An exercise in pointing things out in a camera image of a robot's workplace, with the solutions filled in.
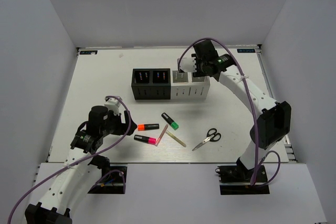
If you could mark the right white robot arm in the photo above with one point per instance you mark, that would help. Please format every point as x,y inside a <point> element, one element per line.
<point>271,119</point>

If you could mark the left blue corner label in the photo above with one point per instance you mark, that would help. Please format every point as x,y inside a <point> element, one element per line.
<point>88,52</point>

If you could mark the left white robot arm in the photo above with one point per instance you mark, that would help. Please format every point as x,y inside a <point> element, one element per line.
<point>82,166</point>

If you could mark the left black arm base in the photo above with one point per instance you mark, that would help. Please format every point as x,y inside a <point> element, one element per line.
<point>113,181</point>

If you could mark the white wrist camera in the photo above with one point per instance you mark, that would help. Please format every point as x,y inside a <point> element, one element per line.
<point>112,104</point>
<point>186,64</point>

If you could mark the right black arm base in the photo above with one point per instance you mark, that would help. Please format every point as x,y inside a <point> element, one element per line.
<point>231,184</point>

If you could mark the black handled scissors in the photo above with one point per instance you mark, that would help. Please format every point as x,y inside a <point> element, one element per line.
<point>212,136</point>

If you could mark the orange highlighter marker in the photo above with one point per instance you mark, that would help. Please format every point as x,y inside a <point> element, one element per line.
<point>147,127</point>

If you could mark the right blue corner label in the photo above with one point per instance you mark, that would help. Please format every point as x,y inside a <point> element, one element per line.
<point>246,50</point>

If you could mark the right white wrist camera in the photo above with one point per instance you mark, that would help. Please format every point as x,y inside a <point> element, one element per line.
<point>186,64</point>

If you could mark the yellow pen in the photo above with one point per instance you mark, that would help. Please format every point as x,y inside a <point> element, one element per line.
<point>175,138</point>

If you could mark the pink pen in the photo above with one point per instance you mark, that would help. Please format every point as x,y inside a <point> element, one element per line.
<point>161,135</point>

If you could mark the black two-slot container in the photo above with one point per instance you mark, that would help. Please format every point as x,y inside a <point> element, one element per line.
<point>151,84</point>

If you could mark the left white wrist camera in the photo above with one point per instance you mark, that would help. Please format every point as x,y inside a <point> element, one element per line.
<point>112,104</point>

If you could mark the green highlighter marker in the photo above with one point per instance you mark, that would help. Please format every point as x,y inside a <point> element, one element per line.
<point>170,121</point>

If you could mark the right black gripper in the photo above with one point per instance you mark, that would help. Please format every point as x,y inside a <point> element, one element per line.
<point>198,73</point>

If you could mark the blue corner label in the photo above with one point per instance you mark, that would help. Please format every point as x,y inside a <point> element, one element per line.
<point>246,50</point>
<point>88,52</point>

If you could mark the white two-slot container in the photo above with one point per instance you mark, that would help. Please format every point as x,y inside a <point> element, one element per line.
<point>186,87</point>

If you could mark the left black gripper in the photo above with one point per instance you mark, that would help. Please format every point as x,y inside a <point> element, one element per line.
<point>123,127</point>

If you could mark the pink highlighter marker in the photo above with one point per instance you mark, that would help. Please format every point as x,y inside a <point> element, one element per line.
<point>145,139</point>

